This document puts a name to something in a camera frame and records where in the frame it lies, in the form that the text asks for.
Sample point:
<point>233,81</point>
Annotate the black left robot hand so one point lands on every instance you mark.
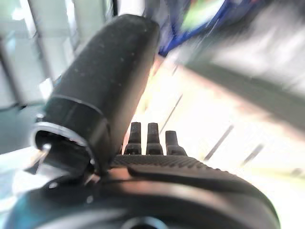
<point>104,78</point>

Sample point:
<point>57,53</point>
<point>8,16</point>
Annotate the blue shopping basket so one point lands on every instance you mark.
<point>190,21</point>

